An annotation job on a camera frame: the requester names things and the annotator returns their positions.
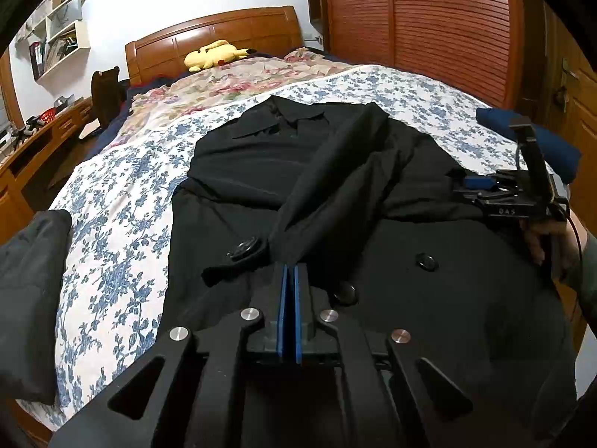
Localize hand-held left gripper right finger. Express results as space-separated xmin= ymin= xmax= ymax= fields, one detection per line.
xmin=291 ymin=264 xmax=490 ymax=448

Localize yellow plush toy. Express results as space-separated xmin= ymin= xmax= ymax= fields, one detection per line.
xmin=184 ymin=38 xmax=255 ymax=74

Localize row of shelf books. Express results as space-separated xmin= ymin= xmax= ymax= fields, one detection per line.
xmin=44 ymin=32 xmax=78 ymax=64

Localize person's right forearm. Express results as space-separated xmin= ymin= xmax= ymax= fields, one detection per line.
xmin=560 ymin=232 xmax=597 ymax=332

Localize white wall shelf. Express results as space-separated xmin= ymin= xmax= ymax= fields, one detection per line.
xmin=28 ymin=0 xmax=90 ymax=81

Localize black tool on desk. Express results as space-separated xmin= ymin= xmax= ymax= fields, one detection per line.
xmin=10 ymin=116 xmax=46 ymax=150

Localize blue floral bedsheet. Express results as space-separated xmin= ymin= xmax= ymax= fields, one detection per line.
xmin=14 ymin=64 xmax=560 ymax=431

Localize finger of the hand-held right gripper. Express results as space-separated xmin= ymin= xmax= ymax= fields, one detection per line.
xmin=450 ymin=172 xmax=499 ymax=192
xmin=453 ymin=189 xmax=497 ymax=207

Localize wooden louvered wardrobe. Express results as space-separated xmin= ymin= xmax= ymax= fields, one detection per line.
xmin=305 ymin=0 xmax=538 ymax=124

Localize person's right hand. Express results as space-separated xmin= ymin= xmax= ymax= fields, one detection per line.
xmin=526 ymin=217 xmax=582 ymax=281

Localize wooden bed headboard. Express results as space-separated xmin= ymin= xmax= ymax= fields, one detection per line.
xmin=125 ymin=6 xmax=302 ymax=87

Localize metal door handle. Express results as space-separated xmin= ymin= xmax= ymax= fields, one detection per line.
xmin=554 ymin=60 xmax=577 ymax=113

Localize pink floral quilt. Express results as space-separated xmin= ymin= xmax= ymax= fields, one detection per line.
xmin=100 ymin=49 xmax=356 ymax=151

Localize black binders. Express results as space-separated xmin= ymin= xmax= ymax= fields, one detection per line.
xmin=29 ymin=42 xmax=46 ymax=80

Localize wooden door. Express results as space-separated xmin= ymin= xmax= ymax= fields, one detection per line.
xmin=536 ymin=4 xmax=597 ymax=225

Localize navy blue folded cloth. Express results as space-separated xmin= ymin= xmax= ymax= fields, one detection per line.
xmin=476 ymin=107 xmax=583 ymax=184

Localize black button coat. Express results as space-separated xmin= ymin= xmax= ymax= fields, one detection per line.
xmin=170 ymin=94 xmax=580 ymax=448

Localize wooden window frame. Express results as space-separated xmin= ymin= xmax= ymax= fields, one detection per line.
xmin=0 ymin=51 xmax=25 ymax=128

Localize dark chair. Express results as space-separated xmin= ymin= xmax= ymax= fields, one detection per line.
xmin=78 ymin=69 xmax=128 ymax=140

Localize long wooden desk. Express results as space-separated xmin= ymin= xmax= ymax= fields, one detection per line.
xmin=0 ymin=98 xmax=95 ymax=235

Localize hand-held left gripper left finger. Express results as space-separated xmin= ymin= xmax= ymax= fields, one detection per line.
xmin=49 ymin=262 xmax=291 ymax=448

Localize black cable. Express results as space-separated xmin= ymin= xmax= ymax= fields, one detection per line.
xmin=515 ymin=137 xmax=587 ymax=285

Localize dark grey folded cloth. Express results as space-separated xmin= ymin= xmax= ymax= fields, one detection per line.
xmin=0 ymin=209 xmax=74 ymax=405

